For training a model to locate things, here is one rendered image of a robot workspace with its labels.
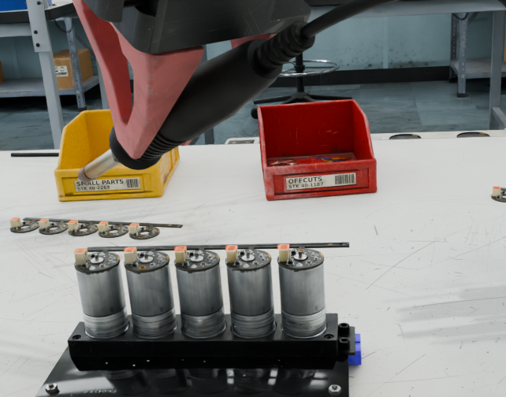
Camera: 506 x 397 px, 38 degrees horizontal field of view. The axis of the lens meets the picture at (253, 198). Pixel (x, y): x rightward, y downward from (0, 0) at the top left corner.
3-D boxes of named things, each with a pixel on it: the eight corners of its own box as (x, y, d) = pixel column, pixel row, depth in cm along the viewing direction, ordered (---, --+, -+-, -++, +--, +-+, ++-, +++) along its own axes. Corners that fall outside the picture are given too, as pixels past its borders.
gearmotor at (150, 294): (173, 352, 41) (163, 268, 39) (130, 352, 41) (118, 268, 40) (182, 329, 43) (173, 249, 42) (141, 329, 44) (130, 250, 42)
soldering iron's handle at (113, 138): (119, 176, 32) (288, 79, 21) (100, 122, 32) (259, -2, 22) (168, 162, 33) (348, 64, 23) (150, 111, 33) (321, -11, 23)
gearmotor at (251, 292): (274, 352, 40) (269, 266, 39) (229, 352, 41) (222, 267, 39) (277, 328, 43) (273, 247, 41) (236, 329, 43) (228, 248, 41)
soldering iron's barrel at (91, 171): (76, 194, 38) (126, 164, 32) (66, 165, 38) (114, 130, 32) (102, 186, 38) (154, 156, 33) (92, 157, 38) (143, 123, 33)
